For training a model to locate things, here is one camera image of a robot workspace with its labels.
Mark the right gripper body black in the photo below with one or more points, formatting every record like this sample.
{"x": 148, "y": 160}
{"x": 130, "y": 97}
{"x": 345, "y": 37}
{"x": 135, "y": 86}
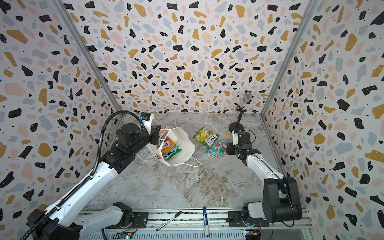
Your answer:
{"x": 237, "y": 130}

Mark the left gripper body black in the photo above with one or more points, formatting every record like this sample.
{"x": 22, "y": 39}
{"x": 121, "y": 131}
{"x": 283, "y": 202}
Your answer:
{"x": 145, "y": 139}

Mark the teal pink snack packet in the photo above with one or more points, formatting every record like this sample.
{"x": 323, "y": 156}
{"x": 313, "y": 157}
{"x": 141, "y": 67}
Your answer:
{"x": 219, "y": 150}

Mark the yellow green snack packet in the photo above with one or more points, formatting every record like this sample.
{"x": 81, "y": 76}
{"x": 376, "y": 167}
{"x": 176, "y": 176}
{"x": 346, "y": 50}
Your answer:
{"x": 206, "y": 137}

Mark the white paper bag red flowers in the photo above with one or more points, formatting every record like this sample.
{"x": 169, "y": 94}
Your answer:
{"x": 181, "y": 139}

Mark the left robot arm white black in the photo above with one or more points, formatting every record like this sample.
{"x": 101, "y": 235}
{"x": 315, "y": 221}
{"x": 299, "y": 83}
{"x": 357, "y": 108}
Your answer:
{"x": 61, "y": 220}

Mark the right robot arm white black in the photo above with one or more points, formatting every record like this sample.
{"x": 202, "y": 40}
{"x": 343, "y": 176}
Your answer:
{"x": 280, "y": 201}

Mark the small wooden block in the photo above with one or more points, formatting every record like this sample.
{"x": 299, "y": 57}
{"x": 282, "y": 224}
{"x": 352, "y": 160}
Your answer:
{"x": 228, "y": 135}

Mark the microphone on black stand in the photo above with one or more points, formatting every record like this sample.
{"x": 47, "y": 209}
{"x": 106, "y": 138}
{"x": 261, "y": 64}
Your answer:
{"x": 236, "y": 127}

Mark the right circuit board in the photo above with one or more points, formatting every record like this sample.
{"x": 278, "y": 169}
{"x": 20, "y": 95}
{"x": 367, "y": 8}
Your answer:
{"x": 253, "y": 235}

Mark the circuit board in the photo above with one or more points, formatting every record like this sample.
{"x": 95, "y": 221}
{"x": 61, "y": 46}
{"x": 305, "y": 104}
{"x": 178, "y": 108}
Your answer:
{"x": 126, "y": 235}
{"x": 253, "y": 235}

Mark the blue white marker pen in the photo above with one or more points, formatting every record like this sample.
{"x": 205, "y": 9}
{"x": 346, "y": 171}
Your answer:
{"x": 206, "y": 225}

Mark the left circuit board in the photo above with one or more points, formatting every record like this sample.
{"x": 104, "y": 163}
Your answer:
{"x": 126, "y": 235}

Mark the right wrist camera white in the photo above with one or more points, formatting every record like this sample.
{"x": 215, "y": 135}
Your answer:
{"x": 235, "y": 136}

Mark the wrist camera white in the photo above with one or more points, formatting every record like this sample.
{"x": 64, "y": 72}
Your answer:
{"x": 235, "y": 136}
{"x": 146, "y": 119}

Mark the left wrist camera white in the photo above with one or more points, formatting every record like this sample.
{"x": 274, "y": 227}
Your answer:
{"x": 146, "y": 119}

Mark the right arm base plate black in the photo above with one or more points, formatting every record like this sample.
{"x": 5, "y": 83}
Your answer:
{"x": 239, "y": 219}

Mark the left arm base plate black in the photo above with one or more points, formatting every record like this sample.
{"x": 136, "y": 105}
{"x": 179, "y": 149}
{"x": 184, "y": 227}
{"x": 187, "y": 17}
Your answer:
{"x": 132, "y": 221}

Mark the aluminium mounting rail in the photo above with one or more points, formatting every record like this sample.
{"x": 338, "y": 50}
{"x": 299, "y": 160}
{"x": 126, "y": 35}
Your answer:
{"x": 190, "y": 226}

